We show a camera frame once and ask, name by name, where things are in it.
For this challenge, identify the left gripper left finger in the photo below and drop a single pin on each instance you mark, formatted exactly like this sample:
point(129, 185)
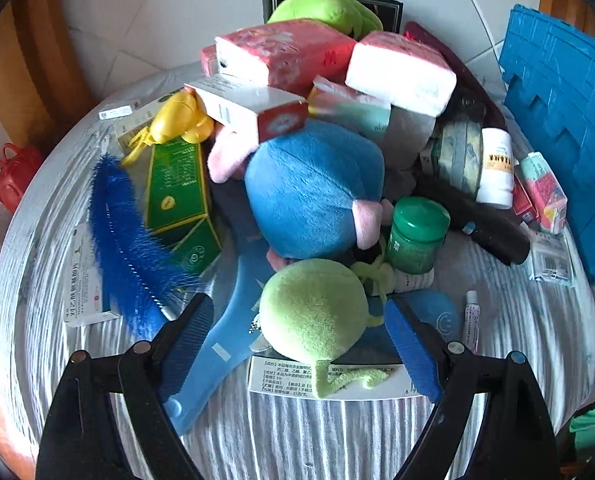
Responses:
point(81, 439)

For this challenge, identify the white flat medicine box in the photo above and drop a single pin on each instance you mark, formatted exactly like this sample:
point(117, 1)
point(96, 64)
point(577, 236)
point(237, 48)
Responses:
point(85, 300)

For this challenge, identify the small ointment tube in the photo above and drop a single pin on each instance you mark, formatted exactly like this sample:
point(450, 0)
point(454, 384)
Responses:
point(471, 322)

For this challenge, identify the barcode white packet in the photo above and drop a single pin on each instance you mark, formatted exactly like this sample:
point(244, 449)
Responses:
point(549, 259)

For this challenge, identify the black cylinder tube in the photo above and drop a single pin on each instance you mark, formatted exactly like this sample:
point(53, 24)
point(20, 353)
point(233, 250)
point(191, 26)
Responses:
point(489, 228)

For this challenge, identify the green jar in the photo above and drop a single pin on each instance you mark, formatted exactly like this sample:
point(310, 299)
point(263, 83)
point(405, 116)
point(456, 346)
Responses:
point(419, 228)

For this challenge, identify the light green ball plush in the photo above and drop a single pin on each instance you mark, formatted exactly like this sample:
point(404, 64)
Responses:
point(312, 312)

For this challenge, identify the pink green small box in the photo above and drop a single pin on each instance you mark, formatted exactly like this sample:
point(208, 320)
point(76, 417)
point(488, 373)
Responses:
point(545, 192)

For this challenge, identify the green medicine box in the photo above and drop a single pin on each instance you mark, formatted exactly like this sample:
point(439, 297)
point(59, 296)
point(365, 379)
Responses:
point(178, 208)

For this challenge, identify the white medicine bottle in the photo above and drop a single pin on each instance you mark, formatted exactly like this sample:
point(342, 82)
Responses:
point(497, 177)

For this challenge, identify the tape roll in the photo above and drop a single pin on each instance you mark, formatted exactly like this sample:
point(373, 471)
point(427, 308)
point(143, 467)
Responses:
point(454, 153)

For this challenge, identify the blue round plush toy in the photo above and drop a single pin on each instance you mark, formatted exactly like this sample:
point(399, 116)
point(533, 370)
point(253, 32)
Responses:
point(316, 192)

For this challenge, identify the yellow plastic toy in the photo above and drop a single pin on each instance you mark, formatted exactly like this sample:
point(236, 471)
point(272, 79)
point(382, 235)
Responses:
point(181, 116)

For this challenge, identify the blue plastic crate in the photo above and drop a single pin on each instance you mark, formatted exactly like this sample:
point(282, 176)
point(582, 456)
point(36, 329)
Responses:
point(549, 68)

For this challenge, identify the pink tissue pack upper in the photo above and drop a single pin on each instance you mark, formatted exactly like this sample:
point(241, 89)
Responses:
point(401, 71)

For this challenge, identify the pink tissue pack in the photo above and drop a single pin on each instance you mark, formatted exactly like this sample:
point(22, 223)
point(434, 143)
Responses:
point(401, 71)
point(285, 55)

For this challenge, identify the white red medicine box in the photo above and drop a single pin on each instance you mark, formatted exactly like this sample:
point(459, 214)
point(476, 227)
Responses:
point(257, 113)

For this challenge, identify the pink tissue pack left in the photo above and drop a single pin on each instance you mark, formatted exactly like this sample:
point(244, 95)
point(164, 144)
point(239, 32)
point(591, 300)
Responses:
point(285, 55)

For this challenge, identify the black framed box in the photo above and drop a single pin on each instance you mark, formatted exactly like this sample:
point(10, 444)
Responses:
point(390, 12)

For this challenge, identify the green plush toy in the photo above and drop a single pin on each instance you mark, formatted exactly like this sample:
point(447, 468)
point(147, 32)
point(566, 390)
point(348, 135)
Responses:
point(349, 17)

